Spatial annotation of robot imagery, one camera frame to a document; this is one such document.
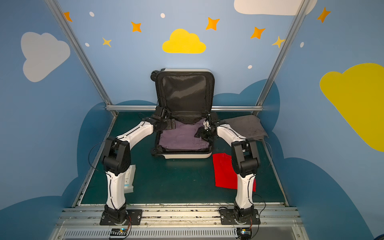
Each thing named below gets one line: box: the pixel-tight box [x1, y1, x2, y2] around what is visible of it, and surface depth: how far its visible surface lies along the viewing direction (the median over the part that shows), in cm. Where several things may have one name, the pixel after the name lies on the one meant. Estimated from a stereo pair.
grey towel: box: [218, 114, 269, 140], surface depth 113 cm
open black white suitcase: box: [150, 68, 215, 160], surface depth 100 cm
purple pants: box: [158, 118, 210, 150], surface depth 103 cm
